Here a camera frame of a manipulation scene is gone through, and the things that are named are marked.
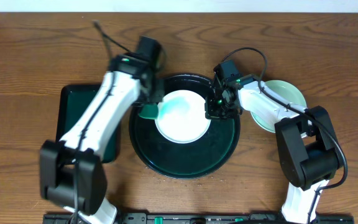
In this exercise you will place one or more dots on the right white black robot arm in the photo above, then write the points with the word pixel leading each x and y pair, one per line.
pixel 308 149

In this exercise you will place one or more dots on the black rectangular water tray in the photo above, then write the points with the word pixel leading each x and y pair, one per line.
pixel 74 100

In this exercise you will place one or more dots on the white plate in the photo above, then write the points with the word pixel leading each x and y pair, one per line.
pixel 181 117

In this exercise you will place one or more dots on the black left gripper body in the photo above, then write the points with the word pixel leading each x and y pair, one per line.
pixel 153 98

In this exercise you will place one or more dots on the mint green plate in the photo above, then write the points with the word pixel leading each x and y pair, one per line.
pixel 285 90

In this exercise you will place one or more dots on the green yellow scrub sponge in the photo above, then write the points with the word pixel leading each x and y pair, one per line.
pixel 149 111

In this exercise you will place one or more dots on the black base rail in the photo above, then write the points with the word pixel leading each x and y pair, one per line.
pixel 143 218

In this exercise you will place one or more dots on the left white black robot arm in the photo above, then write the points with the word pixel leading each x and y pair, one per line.
pixel 71 170

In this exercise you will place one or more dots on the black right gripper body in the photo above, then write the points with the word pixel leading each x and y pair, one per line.
pixel 220 108

